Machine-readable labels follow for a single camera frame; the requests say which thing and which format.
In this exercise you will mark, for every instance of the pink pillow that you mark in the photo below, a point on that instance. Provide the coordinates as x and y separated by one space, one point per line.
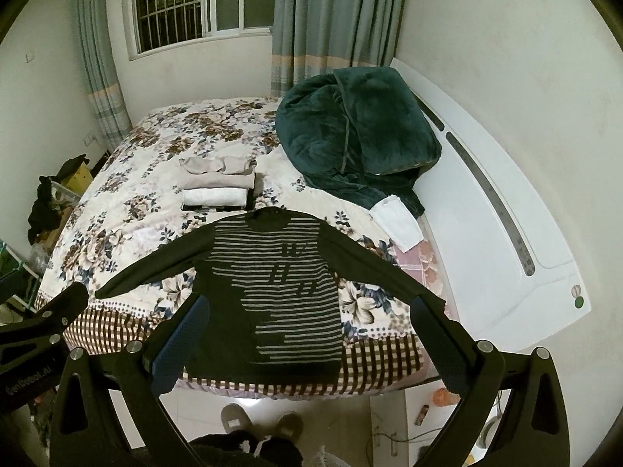
421 263

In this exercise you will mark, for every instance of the white nightstand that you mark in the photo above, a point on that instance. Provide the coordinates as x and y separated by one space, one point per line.
405 423

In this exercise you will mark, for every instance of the yellow cardboard box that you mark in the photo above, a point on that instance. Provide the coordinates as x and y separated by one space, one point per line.
79 181

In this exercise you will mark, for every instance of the right teal curtain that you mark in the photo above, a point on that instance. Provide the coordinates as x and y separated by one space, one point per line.
313 37

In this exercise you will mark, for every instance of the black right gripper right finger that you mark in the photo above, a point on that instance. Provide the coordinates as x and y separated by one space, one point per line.
534 427

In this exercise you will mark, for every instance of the teal curtain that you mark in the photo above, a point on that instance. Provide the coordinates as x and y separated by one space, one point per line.
313 37
97 65

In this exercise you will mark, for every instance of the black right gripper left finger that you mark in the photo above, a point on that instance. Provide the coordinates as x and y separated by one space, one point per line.
86 428

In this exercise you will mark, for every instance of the right grey slipper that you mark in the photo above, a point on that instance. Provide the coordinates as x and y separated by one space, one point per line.
290 427

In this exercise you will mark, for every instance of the dark green plush blanket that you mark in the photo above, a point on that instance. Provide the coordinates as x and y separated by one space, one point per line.
358 134

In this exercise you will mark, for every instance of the beige folded garment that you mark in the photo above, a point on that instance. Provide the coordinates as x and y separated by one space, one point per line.
218 172

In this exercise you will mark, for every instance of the white bed headboard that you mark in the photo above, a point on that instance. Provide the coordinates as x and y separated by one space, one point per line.
511 276

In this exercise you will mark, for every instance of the white folded garment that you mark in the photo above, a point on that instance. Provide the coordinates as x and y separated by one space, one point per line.
215 197

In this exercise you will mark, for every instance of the black striped sweater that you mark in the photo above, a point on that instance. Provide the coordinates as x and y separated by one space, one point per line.
270 280

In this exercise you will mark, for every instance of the black clothes pile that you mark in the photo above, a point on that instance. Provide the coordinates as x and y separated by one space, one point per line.
52 200

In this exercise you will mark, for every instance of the left teal curtain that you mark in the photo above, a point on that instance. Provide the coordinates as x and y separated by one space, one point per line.
97 65

